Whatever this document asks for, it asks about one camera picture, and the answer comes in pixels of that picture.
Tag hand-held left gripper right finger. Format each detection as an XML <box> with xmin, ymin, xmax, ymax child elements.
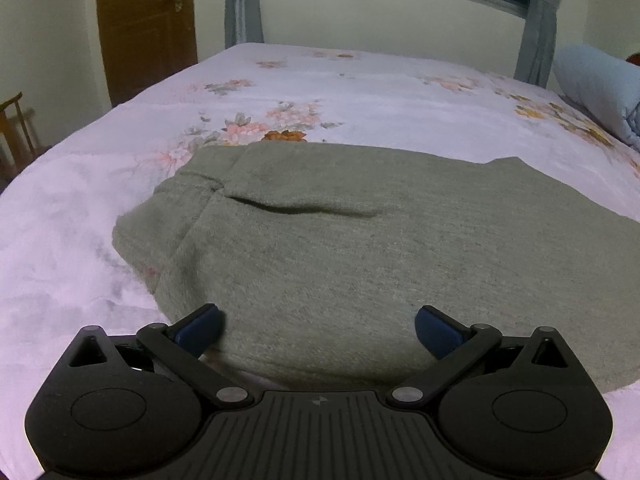
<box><xmin>386</xmin><ymin>305</ymin><xmax>573</xmax><ymax>407</ymax></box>

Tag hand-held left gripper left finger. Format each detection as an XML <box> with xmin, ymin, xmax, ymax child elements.
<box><xmin>65</xmin><ymin>304</ymin><xmax>253</xmax><ymax>408</ymax></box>

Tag grey pants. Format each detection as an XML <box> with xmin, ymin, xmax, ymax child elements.
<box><xmin>111</xmin><ymin>141</ymin><xmax>640</xmax><ymax>395</ymax></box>

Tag bed with pink floral sheet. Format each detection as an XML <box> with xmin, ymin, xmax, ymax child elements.
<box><xmin>0</xmin><ymin>42</ymin><xmax>640</xmax><ymax>480</ymax></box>

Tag wooden chair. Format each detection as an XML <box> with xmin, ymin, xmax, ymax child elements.
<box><xmin>0</xmin><ymin>91</ymin><xmax>40</xmax><ymax>171</ymax></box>

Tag brown wooden door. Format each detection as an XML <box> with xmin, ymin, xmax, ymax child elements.
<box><xmin>95</xmin><ymin>0</ymin><xmax>199</xmax><ymax>107</ymax></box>

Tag rolled light blue quilt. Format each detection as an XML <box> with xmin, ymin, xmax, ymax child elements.
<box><xmin>552</xmin><ymin>44</ymin><xmax>640</xmax><ymax>150</ymax></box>

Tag grey curtain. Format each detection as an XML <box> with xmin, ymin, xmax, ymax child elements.
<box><xmin>515</xmin><ymin>0</ymin><xmax>559</xmax><ymax>86</ymax></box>
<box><xmin>223</xmin><ymin>0</ymin><xmax>265</xmax><ymax>50</ymax></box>

